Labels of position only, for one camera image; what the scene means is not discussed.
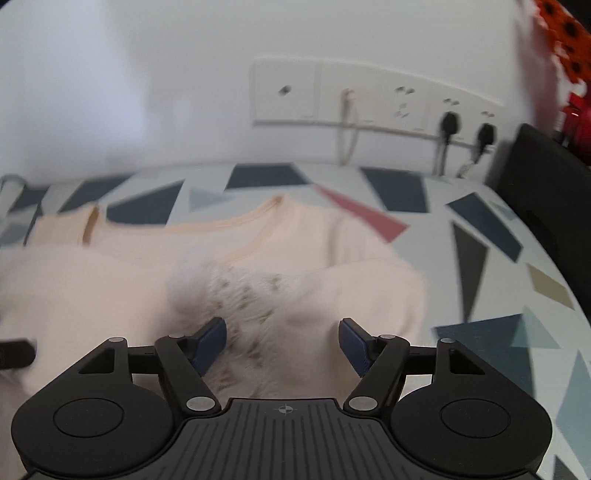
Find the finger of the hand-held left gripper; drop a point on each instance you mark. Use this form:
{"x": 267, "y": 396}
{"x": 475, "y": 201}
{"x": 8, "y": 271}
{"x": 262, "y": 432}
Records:
{"x": 16, "y": 354}

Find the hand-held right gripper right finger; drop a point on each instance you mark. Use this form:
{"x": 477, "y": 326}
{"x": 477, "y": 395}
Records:
{"x": 353, "y": 344}

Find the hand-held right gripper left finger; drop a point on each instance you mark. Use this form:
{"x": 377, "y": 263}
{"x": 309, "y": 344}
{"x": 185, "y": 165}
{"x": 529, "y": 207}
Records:
{"x": 210, "y": 344}

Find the cream sweater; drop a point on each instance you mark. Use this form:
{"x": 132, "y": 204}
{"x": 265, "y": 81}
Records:
{"x": 115, "y": 286}

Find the geometric patterned table cover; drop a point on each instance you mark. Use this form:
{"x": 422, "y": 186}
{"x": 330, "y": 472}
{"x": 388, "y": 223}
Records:
{"x": 498, "y": 258}

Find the black power plug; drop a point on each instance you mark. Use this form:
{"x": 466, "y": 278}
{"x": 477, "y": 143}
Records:
{"x": 485, "y": 134}
{"x": 450, "y": 122}

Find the black cabinet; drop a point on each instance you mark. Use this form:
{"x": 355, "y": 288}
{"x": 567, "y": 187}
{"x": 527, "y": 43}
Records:
{"x": 545, "y": 175}

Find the red vase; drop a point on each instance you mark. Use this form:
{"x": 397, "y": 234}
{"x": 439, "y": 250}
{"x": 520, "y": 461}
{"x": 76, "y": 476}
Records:
{"x": 577, "y": 108}

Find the orange artificial flowers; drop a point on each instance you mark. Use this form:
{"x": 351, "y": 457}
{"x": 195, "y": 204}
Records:
{"x": 565, "y": 27}

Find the white wall socket strip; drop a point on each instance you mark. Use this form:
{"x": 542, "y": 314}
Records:
{"x": 323, "y": 92}

